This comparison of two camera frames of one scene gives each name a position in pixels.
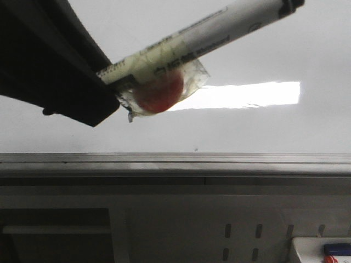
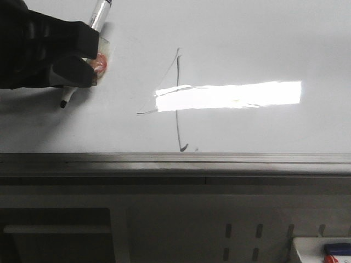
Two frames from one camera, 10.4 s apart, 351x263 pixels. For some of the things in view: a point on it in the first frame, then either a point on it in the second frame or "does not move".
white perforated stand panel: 222,228 does not move
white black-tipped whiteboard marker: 199,42 → 97,23
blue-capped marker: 344,249 does not move
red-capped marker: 330,259 does not move
